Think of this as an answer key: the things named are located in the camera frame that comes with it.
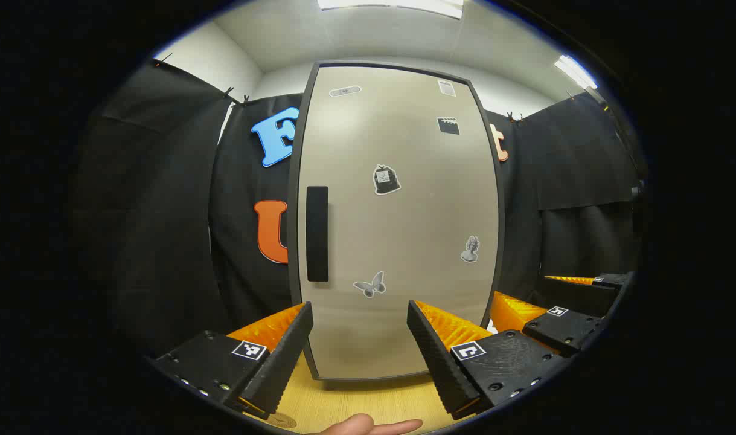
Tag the black backdrop cloth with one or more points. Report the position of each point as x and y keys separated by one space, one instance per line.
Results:
x=162 y=211

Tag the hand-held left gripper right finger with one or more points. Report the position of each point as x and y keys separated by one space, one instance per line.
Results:
x=434 y=356

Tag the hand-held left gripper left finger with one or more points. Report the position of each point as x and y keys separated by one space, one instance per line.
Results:
x=283 y=356

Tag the long ceiling light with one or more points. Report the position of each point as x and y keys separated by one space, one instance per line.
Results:
x=392 y=6

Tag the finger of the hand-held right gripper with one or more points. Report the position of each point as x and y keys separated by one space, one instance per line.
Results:
x=561 y=329
x=585 y=296

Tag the beige cabinet door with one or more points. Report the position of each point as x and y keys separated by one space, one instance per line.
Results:
x=404 y=241

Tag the small ceiling light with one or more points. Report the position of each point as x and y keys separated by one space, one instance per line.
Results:
x=576 y=72

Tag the round brown coaster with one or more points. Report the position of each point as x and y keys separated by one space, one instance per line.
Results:
x=281 y=421

